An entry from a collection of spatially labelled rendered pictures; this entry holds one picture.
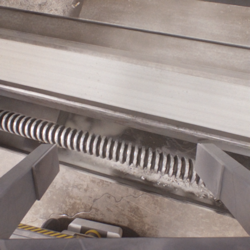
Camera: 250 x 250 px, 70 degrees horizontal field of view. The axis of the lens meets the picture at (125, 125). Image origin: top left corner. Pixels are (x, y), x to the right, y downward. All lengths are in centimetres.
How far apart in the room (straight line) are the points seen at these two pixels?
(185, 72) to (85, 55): 11
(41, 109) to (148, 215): 76
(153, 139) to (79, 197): 64
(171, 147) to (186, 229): 59
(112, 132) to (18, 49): 45
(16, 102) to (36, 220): 75
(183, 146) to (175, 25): 46
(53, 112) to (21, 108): 12
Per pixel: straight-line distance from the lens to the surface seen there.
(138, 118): 27
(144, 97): 21
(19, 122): 39
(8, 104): 76
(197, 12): 27
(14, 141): 80
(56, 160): 16
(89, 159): 65
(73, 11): 28
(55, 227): 115
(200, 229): 114
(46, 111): 67
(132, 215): 109
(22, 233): 92
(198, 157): 17
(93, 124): 67
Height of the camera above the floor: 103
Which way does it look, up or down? 79 degrees down
